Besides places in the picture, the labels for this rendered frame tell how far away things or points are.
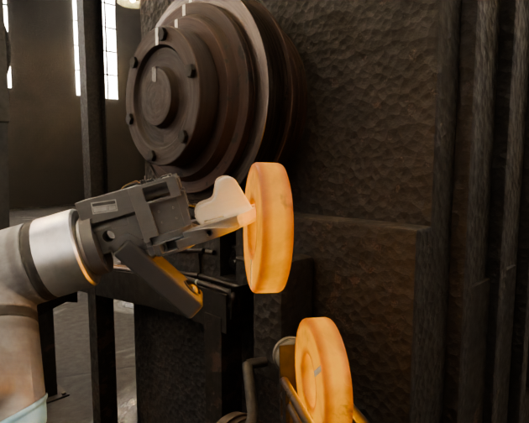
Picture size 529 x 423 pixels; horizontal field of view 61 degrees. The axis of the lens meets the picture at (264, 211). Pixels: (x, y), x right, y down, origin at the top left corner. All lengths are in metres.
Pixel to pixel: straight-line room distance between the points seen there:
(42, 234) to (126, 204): 0.09
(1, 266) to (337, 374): 0.37
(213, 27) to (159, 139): 0.25
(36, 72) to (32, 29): 0.91
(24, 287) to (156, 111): 0.54
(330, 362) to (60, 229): 0.33
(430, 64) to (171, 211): 0.52
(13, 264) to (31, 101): 10.95
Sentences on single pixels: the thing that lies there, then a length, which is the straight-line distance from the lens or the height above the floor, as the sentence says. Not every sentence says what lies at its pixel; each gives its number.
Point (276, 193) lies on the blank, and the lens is 0.47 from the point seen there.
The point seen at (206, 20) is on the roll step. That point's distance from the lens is 0.96.
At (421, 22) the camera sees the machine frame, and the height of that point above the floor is 1.22.
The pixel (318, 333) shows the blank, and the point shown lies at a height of 0.78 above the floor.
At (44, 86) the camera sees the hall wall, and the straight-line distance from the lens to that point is 11.58.
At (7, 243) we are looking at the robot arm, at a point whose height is 0.90.
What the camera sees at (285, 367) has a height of 0.69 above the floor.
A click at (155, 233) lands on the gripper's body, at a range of 0.49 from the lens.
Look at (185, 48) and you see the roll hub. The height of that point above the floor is 1.20.
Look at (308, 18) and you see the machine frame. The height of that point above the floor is 1.28.
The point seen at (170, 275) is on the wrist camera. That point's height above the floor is 0.86.
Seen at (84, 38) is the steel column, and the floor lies 2.95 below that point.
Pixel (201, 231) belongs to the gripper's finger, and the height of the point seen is 0.91.
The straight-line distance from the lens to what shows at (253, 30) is 0.89.
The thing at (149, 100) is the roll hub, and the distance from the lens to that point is 0.98.
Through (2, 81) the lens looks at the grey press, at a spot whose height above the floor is 1.53.
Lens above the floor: 0.98
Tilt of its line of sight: 6 degrees down
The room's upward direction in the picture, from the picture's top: straight up
